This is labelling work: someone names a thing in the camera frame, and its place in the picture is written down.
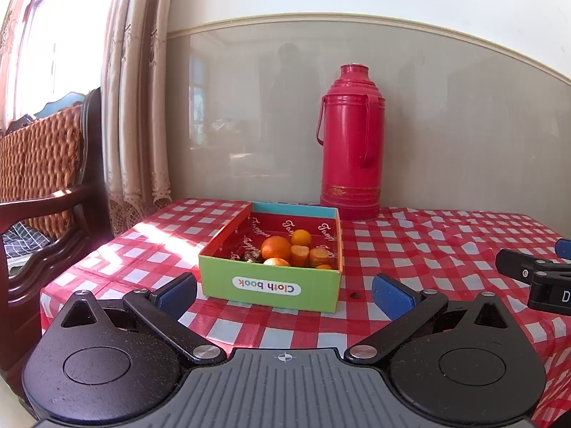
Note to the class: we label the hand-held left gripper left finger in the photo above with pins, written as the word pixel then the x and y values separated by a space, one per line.
pixel 177 296

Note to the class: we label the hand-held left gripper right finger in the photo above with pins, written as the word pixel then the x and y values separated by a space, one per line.
pixel 392 296

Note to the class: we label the red thermos flask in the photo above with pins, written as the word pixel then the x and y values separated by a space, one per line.
pixel 352 142

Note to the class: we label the blue checked cloth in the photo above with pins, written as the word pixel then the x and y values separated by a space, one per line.
pixel 24 240

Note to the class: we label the red checked tablecloth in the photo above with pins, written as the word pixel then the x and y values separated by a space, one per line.
pixel 446 249

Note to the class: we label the dark wooden chair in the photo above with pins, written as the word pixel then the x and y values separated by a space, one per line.
pixel 44 178

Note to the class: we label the round bright orange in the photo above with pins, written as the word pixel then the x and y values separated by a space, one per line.
pixel 276 262

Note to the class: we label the beige lace curtain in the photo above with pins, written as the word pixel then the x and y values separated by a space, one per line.
pixel 138 98

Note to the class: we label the colourful cardboard box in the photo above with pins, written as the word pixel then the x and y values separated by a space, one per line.
pixel 267 285

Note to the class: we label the large orange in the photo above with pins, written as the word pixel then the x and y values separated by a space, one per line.
pixel 275 247

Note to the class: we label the small orange tangerine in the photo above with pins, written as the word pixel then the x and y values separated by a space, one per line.
pixel 301 237

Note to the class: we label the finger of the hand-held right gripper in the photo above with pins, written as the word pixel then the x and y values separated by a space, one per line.
pixel 564 248
pixel 513 262

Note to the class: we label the bright window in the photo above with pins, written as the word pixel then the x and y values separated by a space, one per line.
pixel 49 40

